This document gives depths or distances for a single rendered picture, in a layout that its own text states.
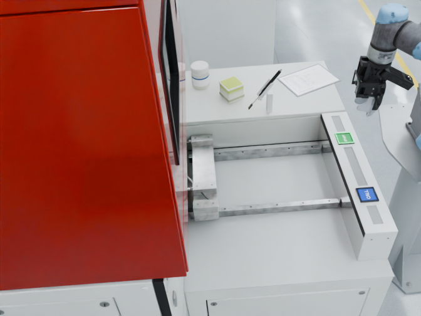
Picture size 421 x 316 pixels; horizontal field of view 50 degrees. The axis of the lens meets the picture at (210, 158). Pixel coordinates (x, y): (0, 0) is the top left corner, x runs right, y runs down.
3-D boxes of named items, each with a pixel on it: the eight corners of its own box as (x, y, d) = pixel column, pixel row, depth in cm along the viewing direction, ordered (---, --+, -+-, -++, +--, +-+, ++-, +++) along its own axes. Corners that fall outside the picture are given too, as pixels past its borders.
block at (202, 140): (192, 147, 169) (191, 141, 167) (192, 141, 171) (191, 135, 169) (213, 145, 169) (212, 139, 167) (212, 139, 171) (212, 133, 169)
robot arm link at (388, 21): (399, 19, 113) (373, 5, 118) (387, 56, 120) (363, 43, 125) (419, 10, 116) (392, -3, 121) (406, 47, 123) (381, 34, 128)
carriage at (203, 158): (195, 221, 147) (193, 215, 145) (192, 147, 173) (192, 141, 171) (218, 219, 147) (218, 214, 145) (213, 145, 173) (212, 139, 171)
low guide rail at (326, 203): (190, 219, 152) (190, 213, 150) (190, 214, 153) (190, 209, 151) (337, 208, 152) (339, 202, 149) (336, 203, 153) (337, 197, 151)
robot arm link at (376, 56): (393, 37, 127) (401, 53, 121) (389, 52, 130) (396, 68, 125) (367, 37, 127) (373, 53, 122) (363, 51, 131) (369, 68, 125)
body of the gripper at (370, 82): (350, 84, 139) (359, 51, 131) (378, 84, 139) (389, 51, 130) (355, 100, 134) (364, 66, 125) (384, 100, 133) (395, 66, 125)
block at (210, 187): (193, 195, 151) (192, 189, 149) (193, 188, 154) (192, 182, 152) (217, 194, 151) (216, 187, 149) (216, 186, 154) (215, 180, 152)
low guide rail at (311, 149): (189, 163, 171) (188, 157, 169) (189, 160, 173) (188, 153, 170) (319, 153, 171) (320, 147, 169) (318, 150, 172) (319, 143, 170)
